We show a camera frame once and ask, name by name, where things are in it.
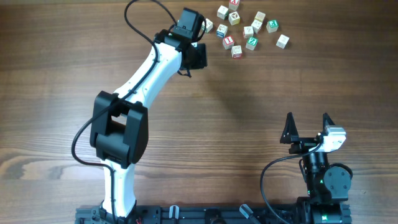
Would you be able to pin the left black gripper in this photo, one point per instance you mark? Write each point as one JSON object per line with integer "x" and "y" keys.
{"x": 203, "y": 61}

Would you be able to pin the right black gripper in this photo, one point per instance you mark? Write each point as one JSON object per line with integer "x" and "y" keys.
{"x": 289, "y": 137}

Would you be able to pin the red I letter block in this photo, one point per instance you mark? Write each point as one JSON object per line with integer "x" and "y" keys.
{"x": 228, "y": 42}

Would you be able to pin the white Y letter block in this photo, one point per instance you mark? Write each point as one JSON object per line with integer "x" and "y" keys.
{"x": 248, "y": 32}

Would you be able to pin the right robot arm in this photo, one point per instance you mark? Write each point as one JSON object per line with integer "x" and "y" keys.
{"x": 327, "y": 184}

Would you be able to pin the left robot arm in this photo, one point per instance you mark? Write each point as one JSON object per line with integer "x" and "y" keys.
{"x": 120, "y": 129}

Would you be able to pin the green edged picture block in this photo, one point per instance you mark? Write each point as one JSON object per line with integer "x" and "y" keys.
{"x": 207, "y": 25}

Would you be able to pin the blue edged picture block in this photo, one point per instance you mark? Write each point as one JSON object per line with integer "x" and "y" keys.
{"x": 221, "y": 31}

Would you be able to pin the plain white top block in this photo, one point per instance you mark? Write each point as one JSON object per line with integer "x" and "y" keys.
{"x": 222, "y": 12}

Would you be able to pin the plain white block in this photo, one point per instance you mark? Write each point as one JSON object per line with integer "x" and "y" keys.
{"x": 222, "y": 12}
{"x": 282, "y": 41}

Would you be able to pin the yellow edged picture block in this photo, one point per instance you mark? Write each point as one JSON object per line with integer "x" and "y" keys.
{"x": 234, "y": 18}

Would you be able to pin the red X letter block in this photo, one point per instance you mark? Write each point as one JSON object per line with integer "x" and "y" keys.
{"x": 234, "y": 4}

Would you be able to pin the red bottomed picture block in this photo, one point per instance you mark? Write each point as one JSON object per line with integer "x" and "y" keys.
{"x": 236, "y": 51}

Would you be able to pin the green Z letter block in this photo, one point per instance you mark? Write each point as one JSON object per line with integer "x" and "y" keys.
{"x": 251, "y": 43}

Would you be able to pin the white block beside tan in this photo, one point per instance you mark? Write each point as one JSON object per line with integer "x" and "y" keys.
{"x": 256, "y": 25}

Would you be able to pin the tan wooden block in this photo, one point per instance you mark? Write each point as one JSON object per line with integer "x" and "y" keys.
{"x": 260, "y": 16}

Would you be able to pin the green J letter block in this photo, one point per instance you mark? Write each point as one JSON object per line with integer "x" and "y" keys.
{"x": 272, "y": 26}

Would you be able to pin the plain white right block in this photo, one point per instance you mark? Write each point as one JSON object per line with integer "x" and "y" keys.
{"x": 282, "y": 41}

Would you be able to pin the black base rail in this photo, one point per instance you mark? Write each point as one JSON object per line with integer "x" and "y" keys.
{"x": 214, "y": 214}

